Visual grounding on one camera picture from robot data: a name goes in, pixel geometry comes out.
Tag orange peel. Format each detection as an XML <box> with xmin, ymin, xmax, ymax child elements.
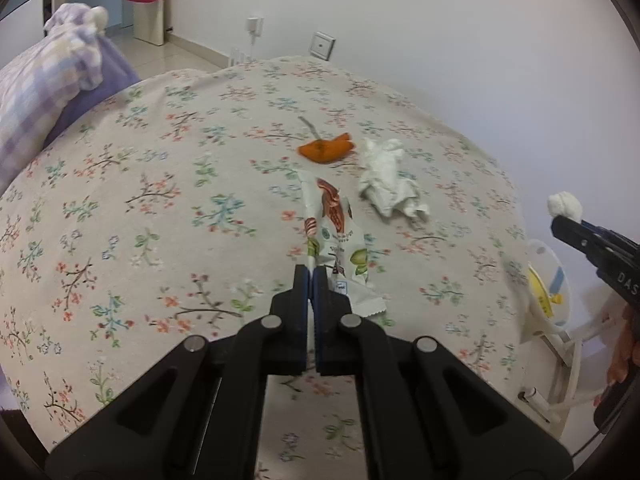
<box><xmin>298</xmin><ymin>116</ymin><xmax>357</xmax><ymax>164</ymax></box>

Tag white door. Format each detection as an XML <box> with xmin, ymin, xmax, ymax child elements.
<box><xmin>132</xmin><ymin>0</ymin><xmax>174</xmax><ymax>46</ymax></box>

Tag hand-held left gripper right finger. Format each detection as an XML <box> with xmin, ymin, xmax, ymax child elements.
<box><xmin>312</xmin><ymin>266</ymin><xmax>573</xmax><ymax>480</ymax></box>

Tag purple checked blanket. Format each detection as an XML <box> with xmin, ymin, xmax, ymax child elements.
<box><xmin>0</xmin><ymin>2</ymin><xmax>141</xmax><ymax>197</ymax></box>

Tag white tissue ball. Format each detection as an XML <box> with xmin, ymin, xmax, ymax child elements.
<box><xmin>547</xmin><ymin>190</ymin><xmax>584</xmax><ymax>221</ymax></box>

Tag printed snack wrapper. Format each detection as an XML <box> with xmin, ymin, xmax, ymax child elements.
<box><xmin>297</xmin><ymin>172</ymin><xmax>389</xmax><ymax>319</ymax></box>

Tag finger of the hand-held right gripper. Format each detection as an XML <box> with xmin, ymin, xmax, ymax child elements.
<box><xmin>551</xmin><ymin>214</ymin><xmax>640</xmax><ymax>272</ymax></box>

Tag wall socket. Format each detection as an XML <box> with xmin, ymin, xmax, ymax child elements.
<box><xmin>309</xmin><ymin>31</ymin><xmax>336</xmax><ymax>61</ymax></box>

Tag person's right hand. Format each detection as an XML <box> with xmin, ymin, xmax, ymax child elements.
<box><xmin>606</xmin><ymin>304</ymin><xmax>640</xmax><ymax>387</ymax></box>

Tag crumpled white tissue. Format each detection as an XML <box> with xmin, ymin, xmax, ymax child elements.
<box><xmin>356</xmin><ymin>137</ymin><xmax>432</xmax><ymax>221</ymax></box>

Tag white plastic basin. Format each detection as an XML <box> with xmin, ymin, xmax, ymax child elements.
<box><xmin>500</xmin><ymin>239</ymin><xmax>572</xmax><ymax>347</ymax></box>

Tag yellow printed wrapper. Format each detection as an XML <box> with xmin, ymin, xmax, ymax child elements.
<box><xmin>528</xmin><ymin>268</ymin><xmax>565</xmax><ymax>317</ymax></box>

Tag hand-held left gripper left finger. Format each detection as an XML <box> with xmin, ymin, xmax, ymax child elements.
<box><xmin>45</xmin><ymin>265</ymin><xmax>313</xmax><ymax>480</ymax></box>

